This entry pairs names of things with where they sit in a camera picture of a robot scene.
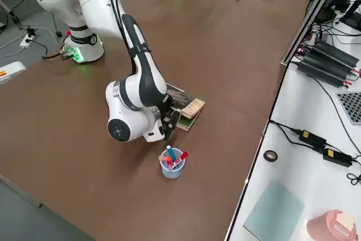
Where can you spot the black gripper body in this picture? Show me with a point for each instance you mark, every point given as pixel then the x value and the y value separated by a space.
pixel 168 105

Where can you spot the dark book with hand photo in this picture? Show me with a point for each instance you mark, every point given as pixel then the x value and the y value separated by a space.
pixel 186 102

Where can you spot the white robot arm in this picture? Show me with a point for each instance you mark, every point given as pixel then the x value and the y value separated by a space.
pixel 135 94

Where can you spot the green and white book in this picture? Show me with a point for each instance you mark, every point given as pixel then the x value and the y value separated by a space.
pixel 186 123

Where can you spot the blue and white pen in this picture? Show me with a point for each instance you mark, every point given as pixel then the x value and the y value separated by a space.
pixel 171 152

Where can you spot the orange pen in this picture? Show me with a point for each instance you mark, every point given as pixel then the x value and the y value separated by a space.
pixel 163 157

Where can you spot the red marker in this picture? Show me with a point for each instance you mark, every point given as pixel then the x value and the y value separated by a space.
pixel 183 156

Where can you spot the black tape roll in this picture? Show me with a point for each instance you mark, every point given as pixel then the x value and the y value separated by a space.
pixel 270 161

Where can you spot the white side desk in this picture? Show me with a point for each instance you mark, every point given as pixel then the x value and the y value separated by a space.
pixel 296 105

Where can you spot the circuit board with red light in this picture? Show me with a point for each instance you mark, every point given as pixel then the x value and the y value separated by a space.
pixel 301 50

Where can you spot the black power adapter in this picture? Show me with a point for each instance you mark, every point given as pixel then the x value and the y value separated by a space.
pixel 337 157
pixel 313 139

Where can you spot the grey-green sheet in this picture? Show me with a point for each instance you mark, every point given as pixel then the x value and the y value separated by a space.
pixel 273 212

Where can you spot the white power strip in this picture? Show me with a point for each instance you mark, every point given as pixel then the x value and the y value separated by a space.
pixel 26 41

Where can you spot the black ribbed power supply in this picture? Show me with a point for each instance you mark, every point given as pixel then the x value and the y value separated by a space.
pixel 338 54
pixel 321 69

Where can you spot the white cabinet with orange label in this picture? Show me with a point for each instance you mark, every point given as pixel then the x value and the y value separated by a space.
pixel 11 71

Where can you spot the checkerboard plate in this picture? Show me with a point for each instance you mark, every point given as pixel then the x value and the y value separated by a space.
pixel 351 108

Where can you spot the pink roll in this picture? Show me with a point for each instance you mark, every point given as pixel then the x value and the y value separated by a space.
pixel 318 227

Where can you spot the black monitor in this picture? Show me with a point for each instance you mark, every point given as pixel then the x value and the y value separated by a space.
pixel 352 18

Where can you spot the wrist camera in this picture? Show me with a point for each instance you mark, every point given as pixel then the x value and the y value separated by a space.
pixel 171 123

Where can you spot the aluminium frame post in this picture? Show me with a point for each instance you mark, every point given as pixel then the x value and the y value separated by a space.
pixel 304 21

